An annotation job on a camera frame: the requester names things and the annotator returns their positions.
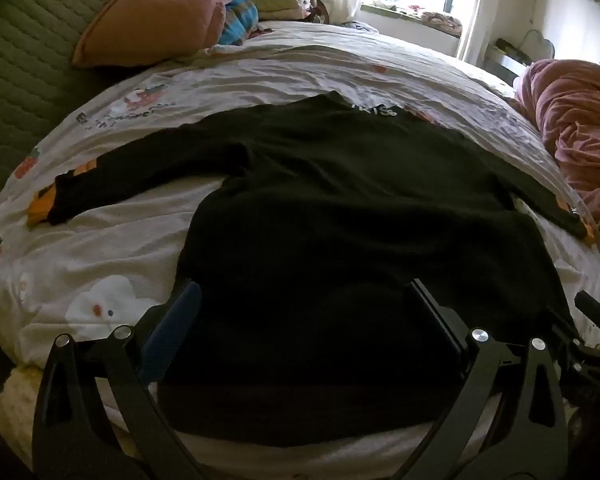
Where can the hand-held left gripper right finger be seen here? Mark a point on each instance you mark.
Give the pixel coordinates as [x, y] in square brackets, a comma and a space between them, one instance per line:
[445, 322]

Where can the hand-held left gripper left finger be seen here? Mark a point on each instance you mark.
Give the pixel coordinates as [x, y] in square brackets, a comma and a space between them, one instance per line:
[180, 312]

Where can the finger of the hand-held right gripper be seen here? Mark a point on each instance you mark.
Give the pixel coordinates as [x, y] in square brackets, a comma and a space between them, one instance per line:
[597, 306]
[580, 347]

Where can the black printed t-shirt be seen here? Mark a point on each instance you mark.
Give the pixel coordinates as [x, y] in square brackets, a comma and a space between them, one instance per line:
[330, 185]

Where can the clothes on windowsill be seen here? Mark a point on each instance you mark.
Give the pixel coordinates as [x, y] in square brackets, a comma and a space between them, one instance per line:
[442, 21]

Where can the pile of mixed clothes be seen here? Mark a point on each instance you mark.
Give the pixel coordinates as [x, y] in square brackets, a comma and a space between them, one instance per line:
[316, 2]

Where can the pink duvet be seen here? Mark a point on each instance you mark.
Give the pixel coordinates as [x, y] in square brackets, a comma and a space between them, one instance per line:
[575, 120]

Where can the cream fuzzy blanket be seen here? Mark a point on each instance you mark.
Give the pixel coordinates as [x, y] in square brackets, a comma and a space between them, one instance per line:
[10, 410]

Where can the white printed quilt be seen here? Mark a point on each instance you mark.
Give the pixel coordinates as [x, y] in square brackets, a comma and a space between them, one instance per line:
[280, 70]

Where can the green quilted headboard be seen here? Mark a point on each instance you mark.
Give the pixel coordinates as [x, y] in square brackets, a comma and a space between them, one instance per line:
[25, 60]

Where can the blue striped blanket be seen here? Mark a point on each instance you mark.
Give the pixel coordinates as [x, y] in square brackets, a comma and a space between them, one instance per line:
[237, 20]

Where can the pink pillow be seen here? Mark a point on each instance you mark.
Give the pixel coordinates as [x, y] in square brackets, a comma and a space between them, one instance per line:
[155, 15]

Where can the cream folded blanket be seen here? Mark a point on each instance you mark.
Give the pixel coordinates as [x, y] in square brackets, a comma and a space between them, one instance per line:
[280, 6]

